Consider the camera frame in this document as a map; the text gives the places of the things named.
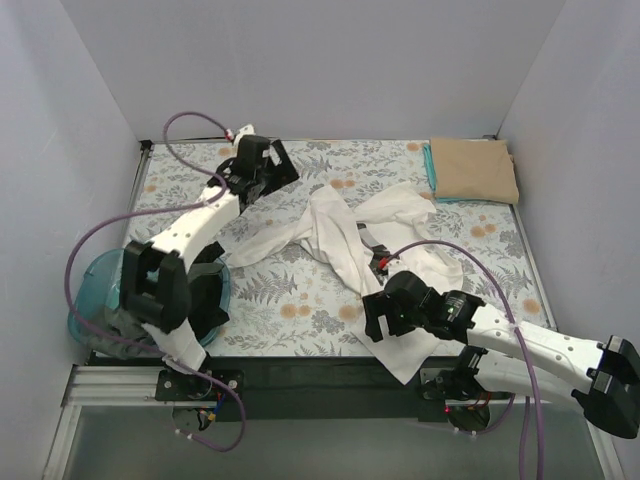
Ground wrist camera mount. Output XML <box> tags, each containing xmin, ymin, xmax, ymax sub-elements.
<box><xmin>226</xmin><ymin>123</ymin><xmax>255</xmax><ymax>147</ymax></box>
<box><xmin>356</xmin><ymin>222</ymin><xmax>391</xmax><ymax>284</ymax></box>

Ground aluminium frame rail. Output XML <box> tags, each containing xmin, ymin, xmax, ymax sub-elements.
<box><xmin>44</xmin><ymin>365</ymin><xmax>624</xmax><ymax>479</ymax></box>

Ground floral table cloth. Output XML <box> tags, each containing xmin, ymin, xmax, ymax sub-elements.
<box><xmin>127</xmin><ymin>140</ymin><xmax>554</xmax><ymax>356</ymax></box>

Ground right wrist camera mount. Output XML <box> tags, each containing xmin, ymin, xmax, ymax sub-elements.
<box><xmin>356</xmin><ymin>222</ymin><xmax>391</xmax><ymax>284</ymax></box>

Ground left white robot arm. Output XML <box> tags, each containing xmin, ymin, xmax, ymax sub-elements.
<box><xmin>119</xmin><ymin>134</ymin><xmax>299</xmax><ymax>400</ymax></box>

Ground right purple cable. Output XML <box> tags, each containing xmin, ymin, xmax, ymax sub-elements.
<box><xmin>382</xmin><ymin>239</ymin><xmax>546</xmax><ymax>480</ymax></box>

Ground purple cable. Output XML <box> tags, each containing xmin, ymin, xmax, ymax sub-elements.
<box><xmin>64</xmin><ymin>112</ymin><xmax>247</xmax><ymax>454</ymax></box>
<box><xmin>382</xmin><ymin>239</ymin><xmax>546</xmax><ymax>480</ymax></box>

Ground folded teal t shirt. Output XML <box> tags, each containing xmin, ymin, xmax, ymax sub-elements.
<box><xmin>423</xmin><ymin>143</ymin><xmax>478</xmax><ymax>203</ymax></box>

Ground grey t shirt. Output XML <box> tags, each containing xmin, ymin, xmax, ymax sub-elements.
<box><xmin>78</xmin><ymin>305</ymin><xmax>156</xmax><ymax>360</ymax></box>

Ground folded tan t shirt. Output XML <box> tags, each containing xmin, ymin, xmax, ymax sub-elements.
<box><xmin>429</xmin><ymin>137</ymin><xmax>519</xmax><ymax>204</ymax></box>

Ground white t shirt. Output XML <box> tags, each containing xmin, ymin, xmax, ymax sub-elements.
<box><xmin>227</xmin><ymin>182</ymin><xmax>464</xmax><ymax>385</ymax></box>

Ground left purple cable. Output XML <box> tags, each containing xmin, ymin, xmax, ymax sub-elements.
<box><xmin>64</xmin><ymin>112</ymin><xmax>247</xmax><ymax>454</ymax></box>

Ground teal plastic basket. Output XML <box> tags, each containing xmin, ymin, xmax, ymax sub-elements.
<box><xmin>67</xmin><ymin>247</ymin><xmax>232</xmax><ymax>354</ymax></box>

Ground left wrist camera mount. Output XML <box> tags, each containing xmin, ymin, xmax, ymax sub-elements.
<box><xmin>226</xmin><ymin>123</ymin><xmax>255</xmax><ymax>147</ymax></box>

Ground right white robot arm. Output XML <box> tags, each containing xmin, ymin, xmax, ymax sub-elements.
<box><xmin>363</xmin><ymin>271</ymin><xmax>639</xmax><ymax>439</ymax></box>

